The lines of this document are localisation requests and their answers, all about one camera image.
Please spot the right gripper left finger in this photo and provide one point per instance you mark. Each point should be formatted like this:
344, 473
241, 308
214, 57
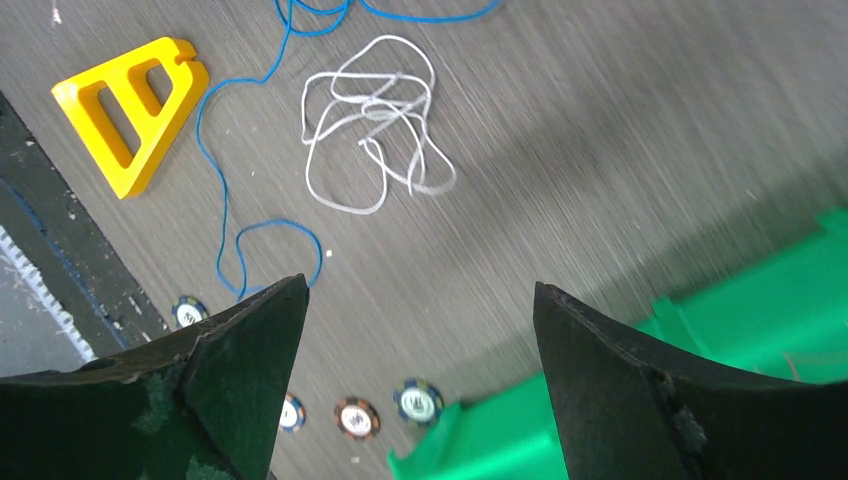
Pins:
203, 402

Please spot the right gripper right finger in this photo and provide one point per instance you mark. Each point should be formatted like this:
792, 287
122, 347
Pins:
630, 406

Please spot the blue poker chip right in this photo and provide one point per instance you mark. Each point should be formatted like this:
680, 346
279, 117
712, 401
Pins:
293, 414

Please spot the blue poker chip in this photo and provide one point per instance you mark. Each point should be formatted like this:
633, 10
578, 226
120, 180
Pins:
187, 310
293, 414

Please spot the blue poker chip middle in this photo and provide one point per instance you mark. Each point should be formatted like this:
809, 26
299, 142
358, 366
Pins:
187, 310

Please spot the brown poker chip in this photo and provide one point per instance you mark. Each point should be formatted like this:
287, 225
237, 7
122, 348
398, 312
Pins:
356, 418

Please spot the green six-compartment bin tray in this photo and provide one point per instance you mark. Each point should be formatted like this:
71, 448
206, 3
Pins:
785, 317

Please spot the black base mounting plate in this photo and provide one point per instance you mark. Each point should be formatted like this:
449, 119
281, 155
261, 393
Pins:
82, 273

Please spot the yellow triangular plastic piece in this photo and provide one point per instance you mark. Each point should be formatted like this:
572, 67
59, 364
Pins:
156, 86

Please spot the aluminium front rail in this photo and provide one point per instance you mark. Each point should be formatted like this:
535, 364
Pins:
37, 333

